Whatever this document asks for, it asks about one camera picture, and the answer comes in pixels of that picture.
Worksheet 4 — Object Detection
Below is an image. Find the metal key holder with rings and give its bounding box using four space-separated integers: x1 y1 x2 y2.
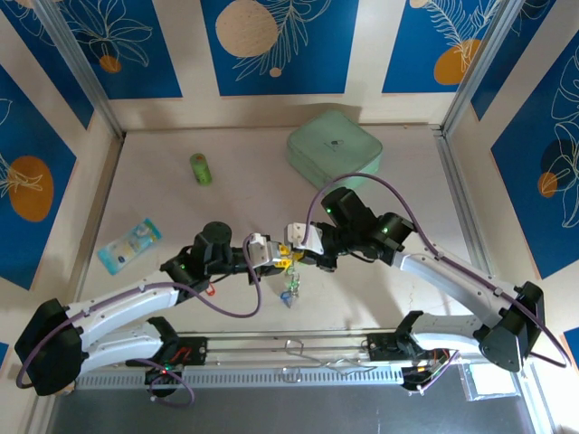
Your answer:
282 264 303 295

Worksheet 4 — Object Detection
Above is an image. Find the mint green zippered pouch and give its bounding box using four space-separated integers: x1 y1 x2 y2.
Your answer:
285 110 384 200

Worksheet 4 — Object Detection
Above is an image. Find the light blue wipes packet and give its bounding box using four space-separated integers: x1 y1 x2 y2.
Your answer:
97 217 163 276

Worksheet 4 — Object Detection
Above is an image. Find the small green bottle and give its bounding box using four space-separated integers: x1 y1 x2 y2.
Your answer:
189 153 214 187

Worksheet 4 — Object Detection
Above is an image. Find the black controller board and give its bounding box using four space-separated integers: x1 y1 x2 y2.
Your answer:
143 364 185 399

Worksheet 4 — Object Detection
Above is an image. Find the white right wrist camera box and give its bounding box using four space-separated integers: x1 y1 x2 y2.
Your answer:
282 221 325 254

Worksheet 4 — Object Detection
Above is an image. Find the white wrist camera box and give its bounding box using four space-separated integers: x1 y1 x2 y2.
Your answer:
243 231 282 269
282 221 325 254

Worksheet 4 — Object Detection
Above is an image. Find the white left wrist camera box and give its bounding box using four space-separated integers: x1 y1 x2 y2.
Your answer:
243 231 282 269

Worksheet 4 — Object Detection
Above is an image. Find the bent metal wire hook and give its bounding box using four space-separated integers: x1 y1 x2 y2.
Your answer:
282 338 381 383

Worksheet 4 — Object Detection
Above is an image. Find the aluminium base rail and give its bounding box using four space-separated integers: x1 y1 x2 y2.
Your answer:
176 332 399 365

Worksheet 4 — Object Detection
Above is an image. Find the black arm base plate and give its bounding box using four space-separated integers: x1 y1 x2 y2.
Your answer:
365 333 399 363
174 336 209 366

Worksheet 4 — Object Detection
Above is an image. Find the aluminium table side rail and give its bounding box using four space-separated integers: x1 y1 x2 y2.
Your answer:
71 135 126 313
433 128 498 290

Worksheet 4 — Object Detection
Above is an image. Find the perforated grey cable duct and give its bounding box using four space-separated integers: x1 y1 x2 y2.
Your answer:
74 364 453 391

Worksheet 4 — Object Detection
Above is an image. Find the purple cable loop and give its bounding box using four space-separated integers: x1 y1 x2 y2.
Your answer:
147 359 198 408

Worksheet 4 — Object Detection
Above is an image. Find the coloured wire bundle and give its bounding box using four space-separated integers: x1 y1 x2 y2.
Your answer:
401 352 458 398

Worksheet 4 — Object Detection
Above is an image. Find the aluminium frame post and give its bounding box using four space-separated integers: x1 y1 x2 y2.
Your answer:
33 0 127 139
441 0 530 137

